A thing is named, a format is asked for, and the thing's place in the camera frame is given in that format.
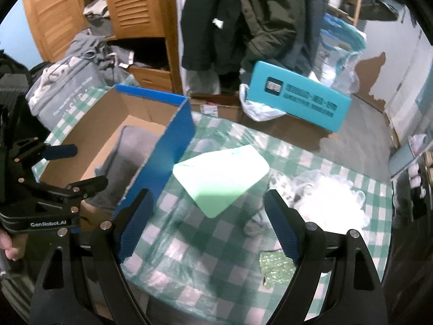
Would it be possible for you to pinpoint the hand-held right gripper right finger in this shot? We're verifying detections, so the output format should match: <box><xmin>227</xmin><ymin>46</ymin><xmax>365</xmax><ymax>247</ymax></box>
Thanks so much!
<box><xmin>264</xmin><ymin>189</ymin><xmax>389</xmax><ymax>325</ymax></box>

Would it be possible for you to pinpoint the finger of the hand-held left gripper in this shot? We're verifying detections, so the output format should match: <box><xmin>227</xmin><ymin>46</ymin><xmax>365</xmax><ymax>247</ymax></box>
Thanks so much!
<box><xmin>22</xmin><ymin>175</ymin><xmax>109</xmax><ymax>208</ymax></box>
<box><xmin>9</xmin><ymin>137</ymin><xmax>78</xmax><ymax>167</ymax></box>

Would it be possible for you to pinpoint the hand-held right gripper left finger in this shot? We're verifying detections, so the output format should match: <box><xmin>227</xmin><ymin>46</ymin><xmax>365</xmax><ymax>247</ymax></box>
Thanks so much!
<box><xmin>32</xmin><ymin>188</ymin><xmax>154</xmax><ymax>325</ymax></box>

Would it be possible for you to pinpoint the grey cloth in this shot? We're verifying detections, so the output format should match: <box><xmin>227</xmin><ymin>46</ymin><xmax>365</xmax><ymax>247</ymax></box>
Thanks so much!
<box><xmin>81</xmin><ymin>125</ymin><xmax>167</xmax><ymax>215</ymax></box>

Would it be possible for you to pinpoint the green glitter sponge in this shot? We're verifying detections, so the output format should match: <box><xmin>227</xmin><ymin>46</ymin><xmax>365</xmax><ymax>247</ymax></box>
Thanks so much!
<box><xmin>259</xmin><ymin>250</ymin><xmax>297</xmax><ymax>290</ymax></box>

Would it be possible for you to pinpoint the white plastic bag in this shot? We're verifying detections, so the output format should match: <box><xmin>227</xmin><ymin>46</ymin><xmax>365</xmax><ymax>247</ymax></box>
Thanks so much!
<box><xmin>239</xmin><ymin>83</ymin><xmax>288</xmax><ymax>122</ymax></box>
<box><xmin>269</xmin><ymin>169</ymin><xmax>369</xmax><ymax>238</ymax></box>

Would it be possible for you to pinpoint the light green paper sheet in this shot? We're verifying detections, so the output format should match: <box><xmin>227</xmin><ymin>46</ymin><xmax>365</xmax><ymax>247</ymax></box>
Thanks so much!
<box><xmin>172</xmin><ymin>144</ymin><xmax>270</xmax><ymax>219</ymax></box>

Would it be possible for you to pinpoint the blue cardboard box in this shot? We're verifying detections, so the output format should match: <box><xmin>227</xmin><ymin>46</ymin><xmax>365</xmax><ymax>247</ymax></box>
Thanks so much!
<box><xmin>39</xmin><ymin>84</ymin><xmax>196</xmax><ymax>218</ymax></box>

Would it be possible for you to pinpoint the person's left hand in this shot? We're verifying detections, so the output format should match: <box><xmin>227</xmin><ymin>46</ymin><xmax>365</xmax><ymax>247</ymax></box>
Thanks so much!
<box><xmin>0</xmin><ymin>228</ymin><xmax>21</xmax><ymax>261</ymax></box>

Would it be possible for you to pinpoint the grey printed bag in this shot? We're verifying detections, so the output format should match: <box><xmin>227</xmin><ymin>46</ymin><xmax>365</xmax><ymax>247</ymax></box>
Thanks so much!
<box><xmin>25</xmin><ymin>56</ymin><xmax>109</xmax><ymax>131</ymax></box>

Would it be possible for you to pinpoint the green checkered tablecloth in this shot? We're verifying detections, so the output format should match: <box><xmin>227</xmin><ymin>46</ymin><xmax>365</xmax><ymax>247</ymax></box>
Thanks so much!
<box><xmin>32</xmin><ymin>74</ymin><xmax>395</xmax><ymax>315</ymax></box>

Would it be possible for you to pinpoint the brown cardboard box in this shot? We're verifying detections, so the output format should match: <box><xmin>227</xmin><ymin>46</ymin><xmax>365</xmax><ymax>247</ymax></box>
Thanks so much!
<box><xmin>189</xmin><ymin>93</ymin><xmax>336</xmax><ymax>150</ymax></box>

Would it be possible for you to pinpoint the pile of grey clothes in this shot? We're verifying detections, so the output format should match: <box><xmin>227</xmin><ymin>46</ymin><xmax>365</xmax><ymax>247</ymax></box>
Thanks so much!
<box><xmin>64</xmin><ymin>0</ymin><xmax>136</xmax><ymax>86</ymax></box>

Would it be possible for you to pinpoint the teal printed box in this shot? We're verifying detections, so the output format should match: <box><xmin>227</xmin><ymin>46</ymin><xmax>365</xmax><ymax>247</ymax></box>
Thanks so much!
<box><xmin>248</xmin><ymin>61</ymin><xmax>353</xmax><ymax>134</ymax></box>

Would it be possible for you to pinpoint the shoe rack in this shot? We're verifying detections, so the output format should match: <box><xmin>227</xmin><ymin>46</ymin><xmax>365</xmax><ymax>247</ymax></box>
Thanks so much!
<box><xmin>387</xmin><ymin>132</ymin><xmax>433</xmax><ymax>212</ymax></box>

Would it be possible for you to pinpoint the wooden wardrobe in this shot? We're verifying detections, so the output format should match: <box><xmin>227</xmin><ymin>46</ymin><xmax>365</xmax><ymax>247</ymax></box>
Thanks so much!
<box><xmin>22</xmin><ymin>0</ymin><xmax>184</xmax><ymax>96</ymax></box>

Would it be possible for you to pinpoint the clear plastic bag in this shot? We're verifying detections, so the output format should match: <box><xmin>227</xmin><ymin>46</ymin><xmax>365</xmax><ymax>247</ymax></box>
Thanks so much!
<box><xmin>309</xmin><ymin>14</ymin><xmax>368</xmax><ymax>93</ymax></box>

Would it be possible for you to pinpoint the black jacket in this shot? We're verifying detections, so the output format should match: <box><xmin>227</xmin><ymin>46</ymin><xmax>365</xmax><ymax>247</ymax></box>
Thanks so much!
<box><xmin>181</xmin><ymin>0</ymin><xmax>252</xmax><ymax>76</ymax></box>

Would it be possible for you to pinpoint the dark green jacket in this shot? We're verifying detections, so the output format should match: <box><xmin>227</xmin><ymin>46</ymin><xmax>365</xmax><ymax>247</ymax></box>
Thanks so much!
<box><xmin>237</xmin><ymin>0</ymin><xmax>307</xmax><ymax>75</ymax></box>

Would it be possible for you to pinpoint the grey coat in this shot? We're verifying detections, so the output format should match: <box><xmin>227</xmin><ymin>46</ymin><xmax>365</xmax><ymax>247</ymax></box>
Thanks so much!
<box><xmin>298</xmin><ymin>0</ymin><xmax>331</xmax><ymax>72</ymax></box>

